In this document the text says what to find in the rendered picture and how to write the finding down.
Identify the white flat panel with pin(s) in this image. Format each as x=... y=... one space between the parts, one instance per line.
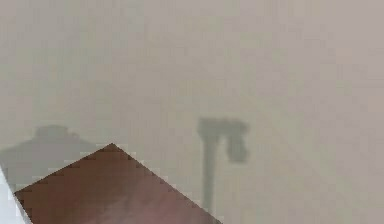
x=7 y=206

